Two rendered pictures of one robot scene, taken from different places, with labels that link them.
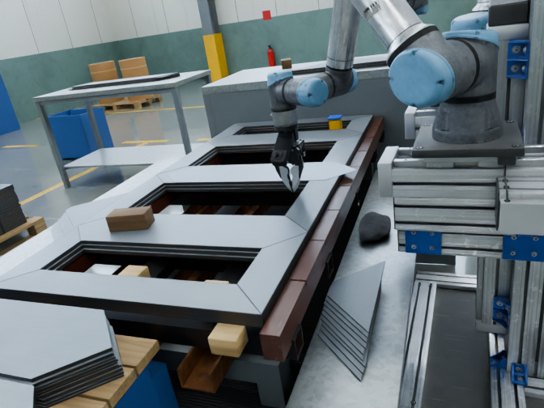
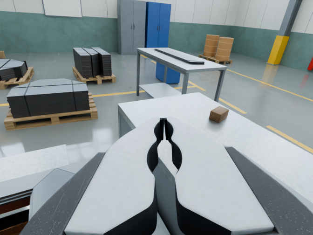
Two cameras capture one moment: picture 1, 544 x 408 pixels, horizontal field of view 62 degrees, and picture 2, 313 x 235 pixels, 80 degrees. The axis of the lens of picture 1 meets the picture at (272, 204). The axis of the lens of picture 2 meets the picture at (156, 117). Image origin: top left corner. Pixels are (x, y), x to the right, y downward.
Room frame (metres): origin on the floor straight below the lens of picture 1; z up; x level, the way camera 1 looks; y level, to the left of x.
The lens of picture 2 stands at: (1.88, -0.50, 1.52)
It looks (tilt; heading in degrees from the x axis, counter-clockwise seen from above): 28 degrees down; 37
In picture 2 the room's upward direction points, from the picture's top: 4 degrees clockwise
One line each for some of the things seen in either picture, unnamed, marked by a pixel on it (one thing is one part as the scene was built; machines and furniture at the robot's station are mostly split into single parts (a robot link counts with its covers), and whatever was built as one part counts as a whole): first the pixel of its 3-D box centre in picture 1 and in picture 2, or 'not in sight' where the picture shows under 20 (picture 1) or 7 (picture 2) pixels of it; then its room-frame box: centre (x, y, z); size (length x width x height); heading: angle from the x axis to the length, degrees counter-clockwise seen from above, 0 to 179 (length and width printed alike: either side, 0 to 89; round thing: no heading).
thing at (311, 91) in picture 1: (309, 91); not in sight; (1.25, -0.15, 1.15); 0.11 x 0.11 x 0.08; 36
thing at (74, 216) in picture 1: (82, 218); not in sight; (1.55, 0.70, 0.77); 0.45 x 0.20 x 0.04; 157
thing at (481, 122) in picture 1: (466, 113); not in sight; (1.00, -0.47, 1.09); 0.15 x 0.15 x 0.10
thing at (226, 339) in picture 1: (228, 339); not in sight; (0.71, 0.12, 0.79); 0.06 x 0.05 x 0.04; 67
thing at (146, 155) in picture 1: (133, 129); (172, 82); (4.56, 1.26, 0.49); 1.60 x 0.70 x 0.99; 68
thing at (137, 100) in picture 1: (122, 84); (216, 48); (9.75, 2.69, 0.47); 1.32 x 0.80 x 0.95; 64
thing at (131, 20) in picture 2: not in sight; (131, 28); (7.69, 5.56, 0.97); 1.00 x 0.49 x 1.95; 154
